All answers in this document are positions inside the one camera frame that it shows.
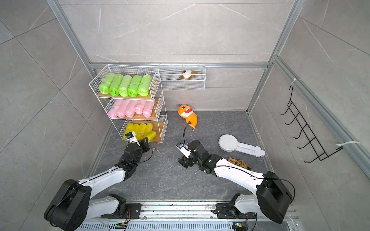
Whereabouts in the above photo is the yellow roll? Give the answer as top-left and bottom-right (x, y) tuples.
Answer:
(136, 123), (146, 140)
(122, 123), (134, 140)
(145, 123), (153, 136)
(144, 131), (157, 142)
(133, 124), (140, 136)

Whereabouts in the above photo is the pink roll small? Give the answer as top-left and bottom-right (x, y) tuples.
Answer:
(108, 99), (123, 118)

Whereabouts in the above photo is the green roll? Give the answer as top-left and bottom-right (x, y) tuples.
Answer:
(119, 75), (133, 97)
(99, 73), (116, 95)
(109, 74), (123, 96)
(137, 74), (152, 97)
(127, 75), (142, 97)

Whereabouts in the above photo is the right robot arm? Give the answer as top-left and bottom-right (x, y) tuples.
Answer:
(176, 140), (295, 224)

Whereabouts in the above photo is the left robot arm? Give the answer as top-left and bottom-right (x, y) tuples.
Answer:
(44, 138), (150, 231)

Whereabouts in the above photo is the brown patterned object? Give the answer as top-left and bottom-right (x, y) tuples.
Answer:
(228, 157), (252, 171)

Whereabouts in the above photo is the orange shark plush toy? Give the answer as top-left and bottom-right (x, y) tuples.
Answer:
(178, 104), (198, 129)

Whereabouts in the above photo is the brown white plush toy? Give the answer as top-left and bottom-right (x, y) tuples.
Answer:
(180, 69), (198, 80)

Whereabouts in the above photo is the white round handled brush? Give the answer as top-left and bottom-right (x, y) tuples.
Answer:
(218, 134), (266, 157)

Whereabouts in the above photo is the white wire three-tier shelf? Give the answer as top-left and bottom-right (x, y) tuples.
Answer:
(89, 64), (168, 142)

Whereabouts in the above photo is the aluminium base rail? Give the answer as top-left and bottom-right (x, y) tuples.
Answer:
(73, 201), (303, 231)

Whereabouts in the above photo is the white wire wall basket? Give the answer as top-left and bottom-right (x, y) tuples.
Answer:
(139, 64), (207, 91)

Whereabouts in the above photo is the black wall hook rack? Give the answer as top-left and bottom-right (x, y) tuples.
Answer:
(280, 85), (344, 164)

